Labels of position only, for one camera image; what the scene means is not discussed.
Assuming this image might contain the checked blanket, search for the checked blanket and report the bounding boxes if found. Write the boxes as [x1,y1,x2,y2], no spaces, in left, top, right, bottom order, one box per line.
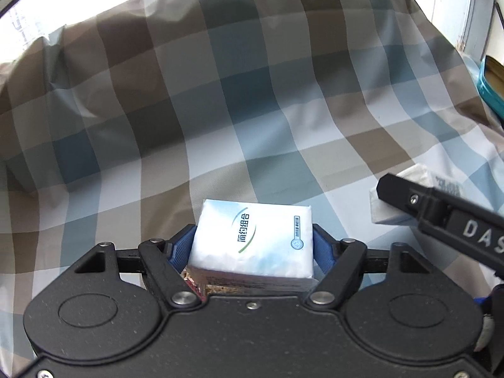
[0,0,504,363]

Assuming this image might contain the teal metal tin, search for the teal metal tin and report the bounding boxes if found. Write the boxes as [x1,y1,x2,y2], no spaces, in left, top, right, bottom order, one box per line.
[476,56,504,119]

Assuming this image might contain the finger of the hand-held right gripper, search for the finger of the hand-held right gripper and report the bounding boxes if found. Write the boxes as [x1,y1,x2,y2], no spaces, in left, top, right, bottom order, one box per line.
[376,172,504,272]

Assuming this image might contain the black cable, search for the black cable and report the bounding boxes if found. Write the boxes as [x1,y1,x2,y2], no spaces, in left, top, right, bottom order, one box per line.
[478,2,501,61]

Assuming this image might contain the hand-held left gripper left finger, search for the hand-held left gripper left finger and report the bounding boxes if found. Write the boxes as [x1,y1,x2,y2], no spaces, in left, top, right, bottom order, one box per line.
[73,224,202,308]

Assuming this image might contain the white tissue packet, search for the white tissue packet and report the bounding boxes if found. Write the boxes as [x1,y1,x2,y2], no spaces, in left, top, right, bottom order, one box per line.
[369,164,465,225]
[186,199,319,284]

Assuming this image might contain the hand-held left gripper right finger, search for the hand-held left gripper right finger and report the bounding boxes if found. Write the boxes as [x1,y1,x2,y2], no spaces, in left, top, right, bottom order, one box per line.
[306,224,432,308]

